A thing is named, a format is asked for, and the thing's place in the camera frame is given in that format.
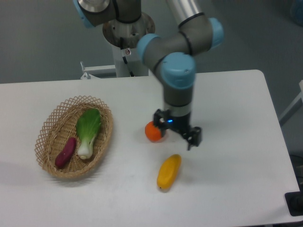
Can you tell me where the yellow mango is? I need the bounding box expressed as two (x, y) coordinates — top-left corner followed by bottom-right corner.
(157, 154), (182, 190)

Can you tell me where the green bok choy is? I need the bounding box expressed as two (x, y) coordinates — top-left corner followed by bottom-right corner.
(76, 108), (101, 160)

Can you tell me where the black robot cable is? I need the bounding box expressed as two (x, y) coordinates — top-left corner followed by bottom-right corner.
(119, 37), (135, 78)

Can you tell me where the white metal mounting frame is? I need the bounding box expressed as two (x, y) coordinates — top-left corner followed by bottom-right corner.
(80, 61), (154, 80)

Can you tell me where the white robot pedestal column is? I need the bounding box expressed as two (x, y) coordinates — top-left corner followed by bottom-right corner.
(102, 12), (155, 64)

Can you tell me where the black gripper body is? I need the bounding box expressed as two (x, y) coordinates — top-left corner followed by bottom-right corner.
(162, 111), (191, 139)

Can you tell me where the purple sweet potato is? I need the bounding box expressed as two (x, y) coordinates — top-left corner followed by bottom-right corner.
(55, 137), (76, 168)

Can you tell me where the black device at table corner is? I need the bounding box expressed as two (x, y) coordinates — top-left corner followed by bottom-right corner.
(285, 192), (303, 217)

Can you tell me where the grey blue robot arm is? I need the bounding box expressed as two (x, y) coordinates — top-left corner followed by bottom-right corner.
(74, 0), (224, 147)

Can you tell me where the white frame at right edge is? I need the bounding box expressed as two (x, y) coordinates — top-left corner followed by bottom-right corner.
(278, 80), (303, 127)

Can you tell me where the orange tangerine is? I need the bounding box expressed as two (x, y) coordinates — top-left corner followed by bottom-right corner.
(144, 121), (166, 142)

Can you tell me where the woven wicker basket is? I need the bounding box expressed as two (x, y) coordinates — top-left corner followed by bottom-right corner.
(35, 96), (114, 179)

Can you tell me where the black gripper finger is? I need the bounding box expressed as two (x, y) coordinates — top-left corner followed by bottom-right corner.
(182, 126), (202, 150)
(153, 109), (169, 137)

